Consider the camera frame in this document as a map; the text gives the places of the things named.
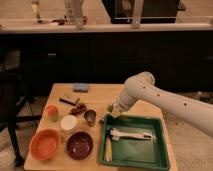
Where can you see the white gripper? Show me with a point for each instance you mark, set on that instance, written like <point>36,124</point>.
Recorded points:
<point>118,108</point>

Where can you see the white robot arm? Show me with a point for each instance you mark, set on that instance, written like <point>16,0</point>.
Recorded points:
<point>142,87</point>

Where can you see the green plastic tray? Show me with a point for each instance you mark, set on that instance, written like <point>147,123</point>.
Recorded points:
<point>136,153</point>

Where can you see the metal cup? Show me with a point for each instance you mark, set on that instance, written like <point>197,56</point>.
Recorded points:
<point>90,117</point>

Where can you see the brown dried fruit cluster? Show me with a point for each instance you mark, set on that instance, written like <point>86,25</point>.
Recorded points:
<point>79,109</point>

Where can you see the yellow corn cob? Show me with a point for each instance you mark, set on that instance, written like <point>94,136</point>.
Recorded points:
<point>108,150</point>

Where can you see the blue sponge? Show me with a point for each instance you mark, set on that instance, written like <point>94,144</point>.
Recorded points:
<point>81,87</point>

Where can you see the white round container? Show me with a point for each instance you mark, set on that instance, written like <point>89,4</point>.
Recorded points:
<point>68,123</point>

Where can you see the dark red bowl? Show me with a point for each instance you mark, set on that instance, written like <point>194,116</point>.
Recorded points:
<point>79,145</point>

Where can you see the small orange cup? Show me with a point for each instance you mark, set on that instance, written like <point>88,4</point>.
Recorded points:
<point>52,112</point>

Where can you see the orange bowl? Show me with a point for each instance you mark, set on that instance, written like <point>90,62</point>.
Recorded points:
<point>45,144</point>

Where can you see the black chair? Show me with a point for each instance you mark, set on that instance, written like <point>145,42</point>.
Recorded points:
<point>14,93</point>

